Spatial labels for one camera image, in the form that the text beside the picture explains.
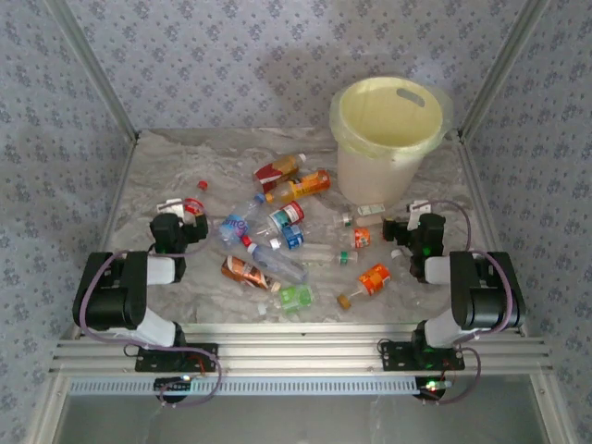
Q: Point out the small blue label bottle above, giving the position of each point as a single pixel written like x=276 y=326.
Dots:
x=292 y=236

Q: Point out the orange label brown-capped bottle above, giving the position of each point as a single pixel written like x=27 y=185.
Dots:
x=374 y=279

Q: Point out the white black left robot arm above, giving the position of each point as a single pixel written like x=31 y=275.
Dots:
x=111 y=296

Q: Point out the white green label bottle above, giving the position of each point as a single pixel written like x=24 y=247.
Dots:
x=370 y=209

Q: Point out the red label amber bottle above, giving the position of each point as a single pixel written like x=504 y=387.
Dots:
x=270 y=175

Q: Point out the tall clear white-capped bottle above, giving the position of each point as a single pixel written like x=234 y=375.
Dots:
x=401 y=270

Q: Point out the clear unlabeled bottle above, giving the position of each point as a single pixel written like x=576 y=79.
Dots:
x=316 y=255

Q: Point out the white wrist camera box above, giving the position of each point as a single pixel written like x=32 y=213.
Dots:
x=172 y=204
x=418 y=206

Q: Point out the small controller board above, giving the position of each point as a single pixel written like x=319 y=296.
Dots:
x=173 y=384
x=432 y=386

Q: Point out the aluminium frame leg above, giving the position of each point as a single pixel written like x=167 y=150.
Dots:
x=552 y=430
x=44 y=430

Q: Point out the small orange label clear bottle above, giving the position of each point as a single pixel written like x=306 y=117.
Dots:
x=362 y=237

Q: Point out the copper label bottle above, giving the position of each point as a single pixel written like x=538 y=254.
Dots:
x=242 y=270

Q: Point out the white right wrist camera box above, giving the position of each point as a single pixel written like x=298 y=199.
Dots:
x=418 y=206

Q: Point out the small green band bottle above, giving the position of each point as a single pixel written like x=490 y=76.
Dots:
x=343 y=258

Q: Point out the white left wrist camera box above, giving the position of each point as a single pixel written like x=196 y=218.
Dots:
x=172 y=204

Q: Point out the purple blue label clear bottle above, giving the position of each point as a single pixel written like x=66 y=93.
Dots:
x=233 y=226

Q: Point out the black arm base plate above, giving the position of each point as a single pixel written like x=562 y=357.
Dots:
x=388 y=353
x=210 y=351

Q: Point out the aluminium frame post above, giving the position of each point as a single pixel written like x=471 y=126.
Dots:
x=96 y=69
x=500 y=69

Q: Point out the large clear red-capped bottle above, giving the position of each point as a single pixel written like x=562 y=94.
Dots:
x=273 y=261

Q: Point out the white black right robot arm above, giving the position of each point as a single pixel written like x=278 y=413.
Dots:
x=485 y=300

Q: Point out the orange label yellow bottle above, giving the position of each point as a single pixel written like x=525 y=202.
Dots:
x=312 y=181

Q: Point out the cream plastic bin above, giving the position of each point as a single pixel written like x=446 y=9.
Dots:
x=379 y=180

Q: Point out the pale peach bottle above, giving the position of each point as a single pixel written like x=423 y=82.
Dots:
x=370 y=221

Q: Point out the green label clear bottle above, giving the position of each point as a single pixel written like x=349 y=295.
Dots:
x=296 y=297

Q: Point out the aluminium frame rail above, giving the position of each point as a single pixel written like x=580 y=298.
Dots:
x=300 y=351

